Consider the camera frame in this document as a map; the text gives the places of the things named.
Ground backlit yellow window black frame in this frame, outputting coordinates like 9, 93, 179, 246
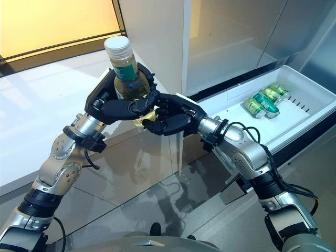
0, 0, 129, 77

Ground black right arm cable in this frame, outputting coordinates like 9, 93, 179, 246
227, 125, 320, 226

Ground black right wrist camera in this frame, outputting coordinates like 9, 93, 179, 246
202, 119, 229, 153

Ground clear tea bottle white cap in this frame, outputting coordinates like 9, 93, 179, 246
104, 36, 158, 129

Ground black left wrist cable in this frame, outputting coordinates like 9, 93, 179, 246
54, 149, 101, 252

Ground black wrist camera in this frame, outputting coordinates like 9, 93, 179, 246
64, 125, 106, 153
202, 119, 229, 153

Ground black robot left foot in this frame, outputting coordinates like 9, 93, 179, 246
149, 222, 161, 237

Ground dark green drink can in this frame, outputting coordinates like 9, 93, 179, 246
252, 94, 280, 119

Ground fridge drawer with white tub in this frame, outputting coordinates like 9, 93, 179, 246
190, 65, 336, 195

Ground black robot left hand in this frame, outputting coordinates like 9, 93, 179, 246
83, 64, 161, 127

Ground white counter cabinet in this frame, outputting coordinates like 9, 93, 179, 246
0, 49, 184, 252

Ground stainless steel fridge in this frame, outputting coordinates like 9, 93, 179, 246
187, 0, 331, 169

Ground grey robot body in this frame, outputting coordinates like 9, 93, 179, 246
62, 230, 218, 252

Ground brushed silver side panel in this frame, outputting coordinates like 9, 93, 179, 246
299, 0, 336, 79

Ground tall white cabinet panel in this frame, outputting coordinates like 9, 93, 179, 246
118, 0, 191, 176

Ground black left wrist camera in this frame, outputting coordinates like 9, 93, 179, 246
64, 125, 106, 153

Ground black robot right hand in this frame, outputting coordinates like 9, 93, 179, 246
143, 93, 208, 137

